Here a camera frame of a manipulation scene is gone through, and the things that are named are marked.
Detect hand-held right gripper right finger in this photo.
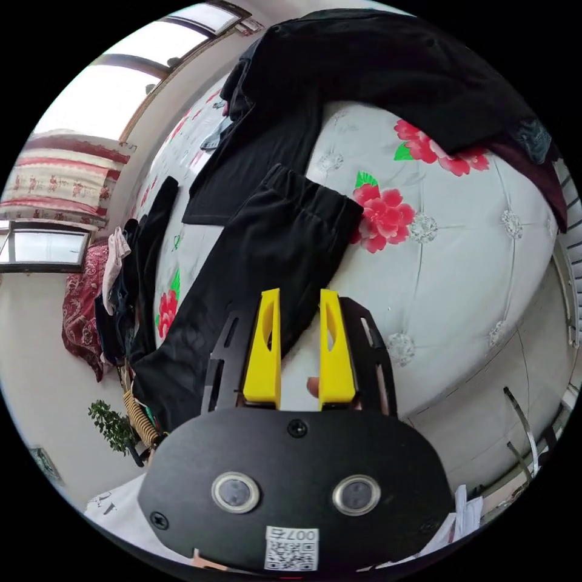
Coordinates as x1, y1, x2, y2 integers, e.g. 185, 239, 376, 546
319, 289, 357, 411

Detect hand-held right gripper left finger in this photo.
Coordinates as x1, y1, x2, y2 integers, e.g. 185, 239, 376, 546
242, 288, 283, 406

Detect black long pants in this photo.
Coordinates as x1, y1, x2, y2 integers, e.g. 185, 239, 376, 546
129, 163, 365, 433

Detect bed with floral sheet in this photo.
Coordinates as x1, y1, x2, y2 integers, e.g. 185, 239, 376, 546
127, 72, 572, 494

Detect pile of mixed clothes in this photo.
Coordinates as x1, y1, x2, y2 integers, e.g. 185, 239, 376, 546
93, 175, 181, 370

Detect green potted plant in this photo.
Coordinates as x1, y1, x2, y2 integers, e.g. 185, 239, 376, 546
87, 400, 138, 457

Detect dark red patterned quilt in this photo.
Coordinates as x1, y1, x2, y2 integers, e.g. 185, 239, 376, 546
61, 241, 112, 384

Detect small window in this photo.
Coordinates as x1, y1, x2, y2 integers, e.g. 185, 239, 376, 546
0, 219, 93, 275

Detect striped floral folded quilt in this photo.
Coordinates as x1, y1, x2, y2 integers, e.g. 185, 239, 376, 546
0, 130, 133, 228

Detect pile of dark clothes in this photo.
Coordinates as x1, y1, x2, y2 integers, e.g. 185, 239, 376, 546
181, 8, 570, 233

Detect large window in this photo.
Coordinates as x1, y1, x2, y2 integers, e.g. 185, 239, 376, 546
34, 3, 253, 139

